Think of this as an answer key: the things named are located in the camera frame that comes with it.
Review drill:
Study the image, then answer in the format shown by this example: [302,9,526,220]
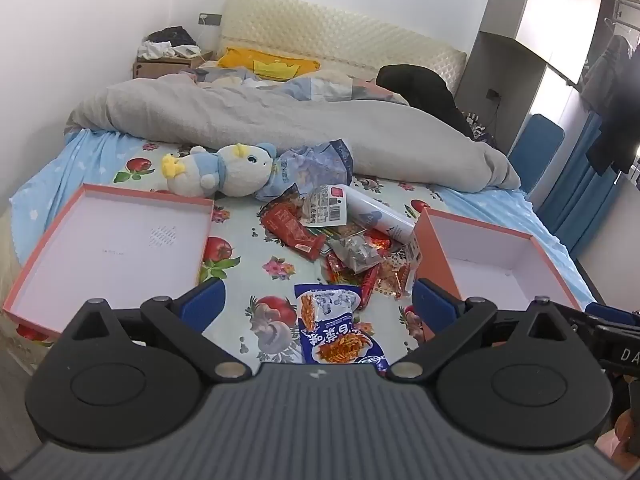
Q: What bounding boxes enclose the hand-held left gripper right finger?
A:
[388,278,584,380]

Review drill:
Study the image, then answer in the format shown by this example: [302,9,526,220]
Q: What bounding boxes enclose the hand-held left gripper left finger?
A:
[65,277,252,381]

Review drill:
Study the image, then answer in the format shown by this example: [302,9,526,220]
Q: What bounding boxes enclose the orange snack packet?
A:
[374,254,417,302]

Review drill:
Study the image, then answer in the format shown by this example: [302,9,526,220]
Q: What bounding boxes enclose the deep orange cardboard box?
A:
[413,207,584,312]

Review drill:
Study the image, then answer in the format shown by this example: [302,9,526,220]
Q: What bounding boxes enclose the clear grey snack packet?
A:
[332,235,384,274]

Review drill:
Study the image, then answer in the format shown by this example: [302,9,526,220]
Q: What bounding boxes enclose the small red snack packet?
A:
[324,254,382,307]

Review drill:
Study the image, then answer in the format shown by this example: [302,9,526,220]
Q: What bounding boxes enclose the blue snack packet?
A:
[293,283,389,374]

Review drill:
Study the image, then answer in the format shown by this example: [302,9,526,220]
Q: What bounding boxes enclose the large red snack packet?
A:
[261,204,327,262]

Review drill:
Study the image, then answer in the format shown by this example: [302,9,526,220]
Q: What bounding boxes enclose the white label snack packet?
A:
[304,185,351,227]

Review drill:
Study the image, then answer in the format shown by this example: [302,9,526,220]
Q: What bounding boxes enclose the person's right hand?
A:
[599,408,640,471]

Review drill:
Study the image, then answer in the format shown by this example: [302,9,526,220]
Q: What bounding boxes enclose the floral fruit print mat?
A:
[15,137,451,367]

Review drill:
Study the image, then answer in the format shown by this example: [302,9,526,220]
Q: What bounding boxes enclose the small white patterned packet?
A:
[402,236,424,267]

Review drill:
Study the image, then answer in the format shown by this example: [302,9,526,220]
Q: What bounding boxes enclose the white tube bottle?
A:
[345,190,417,242]

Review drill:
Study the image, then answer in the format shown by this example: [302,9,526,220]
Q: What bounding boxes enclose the shallow orange box lid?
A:
[2,183,216,337]

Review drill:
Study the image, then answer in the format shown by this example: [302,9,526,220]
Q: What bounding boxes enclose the white and blue plush toy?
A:
[162,142,279,199]

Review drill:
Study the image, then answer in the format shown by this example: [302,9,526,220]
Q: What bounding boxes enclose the blue curtain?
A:
[542,109,622,260]

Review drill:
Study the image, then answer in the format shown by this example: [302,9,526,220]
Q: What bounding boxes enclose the pale blue printed bag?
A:
[254,138,354,204]

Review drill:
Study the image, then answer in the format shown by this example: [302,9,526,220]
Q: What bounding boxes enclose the blue chair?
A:
[507,113,566,197]

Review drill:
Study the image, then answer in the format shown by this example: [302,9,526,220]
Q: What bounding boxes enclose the grey duvet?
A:
[64,72,522,194]

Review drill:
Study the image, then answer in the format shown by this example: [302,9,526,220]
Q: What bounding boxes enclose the black garment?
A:
[375,63,475,138]

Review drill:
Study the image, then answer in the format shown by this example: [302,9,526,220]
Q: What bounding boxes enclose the brown cardboard box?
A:
[131,50,217,81]

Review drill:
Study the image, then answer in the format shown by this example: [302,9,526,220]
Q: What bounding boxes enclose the yellow pillow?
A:
[216,47,322,82]

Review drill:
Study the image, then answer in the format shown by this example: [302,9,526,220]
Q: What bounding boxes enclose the dark hanging clothes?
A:
[581,34,640,173]

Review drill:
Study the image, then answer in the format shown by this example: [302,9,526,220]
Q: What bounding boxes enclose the cream padded headboard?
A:
[219,0,467,95]

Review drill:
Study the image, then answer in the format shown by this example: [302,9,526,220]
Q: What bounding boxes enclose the grey wardrobe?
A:
[454,0,607,162]

